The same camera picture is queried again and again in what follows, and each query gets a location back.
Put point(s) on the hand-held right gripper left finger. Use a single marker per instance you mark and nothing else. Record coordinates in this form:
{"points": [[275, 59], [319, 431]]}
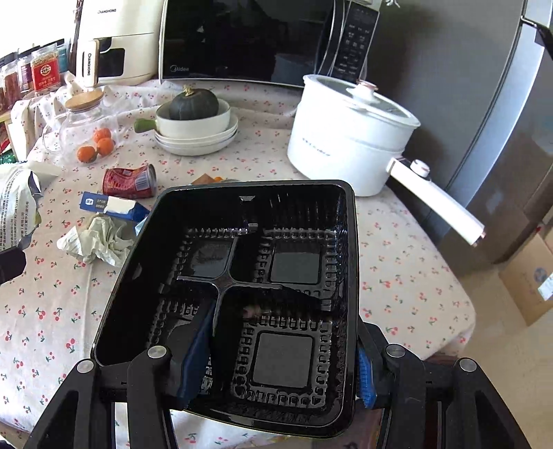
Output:
{"points": [[195, 367]]}

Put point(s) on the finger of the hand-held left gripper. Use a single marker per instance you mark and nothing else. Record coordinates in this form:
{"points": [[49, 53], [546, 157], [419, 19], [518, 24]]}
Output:
{"points": [[11, 265]]}

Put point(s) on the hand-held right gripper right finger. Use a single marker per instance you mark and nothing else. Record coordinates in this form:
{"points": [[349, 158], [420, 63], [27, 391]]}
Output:
{"points": [[365, 380]]}

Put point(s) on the white paper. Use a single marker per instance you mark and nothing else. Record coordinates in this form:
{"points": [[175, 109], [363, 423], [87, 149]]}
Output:
{"points": [[99, 241]]}

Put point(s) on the black plastic compartment tray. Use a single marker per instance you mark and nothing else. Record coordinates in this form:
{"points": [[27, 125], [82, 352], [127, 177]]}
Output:
{"points": [[142, 280]]}

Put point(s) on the blue snack box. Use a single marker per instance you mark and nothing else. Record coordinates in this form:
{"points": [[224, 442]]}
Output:
{"points": [[93, 201]]}

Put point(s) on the crushed red drink can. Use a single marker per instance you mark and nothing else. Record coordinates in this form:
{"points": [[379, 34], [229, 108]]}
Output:
{"points": [[127, 181]]}

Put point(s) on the torn white snack bag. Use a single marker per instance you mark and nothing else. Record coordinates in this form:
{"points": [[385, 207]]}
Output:
{"points": [[17, 203]]}

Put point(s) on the small orange tangerine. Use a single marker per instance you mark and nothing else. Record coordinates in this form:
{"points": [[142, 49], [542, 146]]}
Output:
{"points": [[106, 147], [86, 154], [103, 134]]}

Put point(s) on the glass jar with wooden lid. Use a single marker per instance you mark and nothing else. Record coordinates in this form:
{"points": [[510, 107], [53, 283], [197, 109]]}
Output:
{"points": [[82, 125]]}

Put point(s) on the cardboard box with white label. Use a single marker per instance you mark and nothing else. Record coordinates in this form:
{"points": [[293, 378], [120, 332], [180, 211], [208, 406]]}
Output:
{"points": [[522, 280]]}

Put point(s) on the dark red spice jar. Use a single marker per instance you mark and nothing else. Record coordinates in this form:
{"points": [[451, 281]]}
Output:
{"points": [[25, 75]]}

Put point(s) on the red label spice jar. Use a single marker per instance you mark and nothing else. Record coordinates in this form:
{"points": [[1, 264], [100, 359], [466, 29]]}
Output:
{"points": [[45, 73]]}

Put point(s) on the floral cherry tablecloth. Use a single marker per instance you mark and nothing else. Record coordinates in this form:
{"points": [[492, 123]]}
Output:
{"points": [[259, 164]]}

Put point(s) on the white plate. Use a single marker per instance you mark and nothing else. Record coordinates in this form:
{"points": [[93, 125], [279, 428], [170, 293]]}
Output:
{"points": [[229, 129], [194, 149]]}

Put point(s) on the white electric cooking pot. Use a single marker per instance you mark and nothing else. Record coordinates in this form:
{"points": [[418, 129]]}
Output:
{"points": [[337, 146]]}

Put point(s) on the dark green squash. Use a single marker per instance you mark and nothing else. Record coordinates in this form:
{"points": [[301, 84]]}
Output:
{"points": [[194, 105]]}

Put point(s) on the white air fryer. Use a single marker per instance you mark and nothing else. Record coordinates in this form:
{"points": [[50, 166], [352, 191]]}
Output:
{"points": [[129, 26]]}

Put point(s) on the grey refrigerator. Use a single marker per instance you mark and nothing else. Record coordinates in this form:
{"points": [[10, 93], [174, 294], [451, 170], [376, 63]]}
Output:
{"points": [[453, 86]]}

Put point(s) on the black door microwave oven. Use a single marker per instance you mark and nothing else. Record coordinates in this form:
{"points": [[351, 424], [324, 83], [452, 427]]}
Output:
{"points": [[242, 39]]}

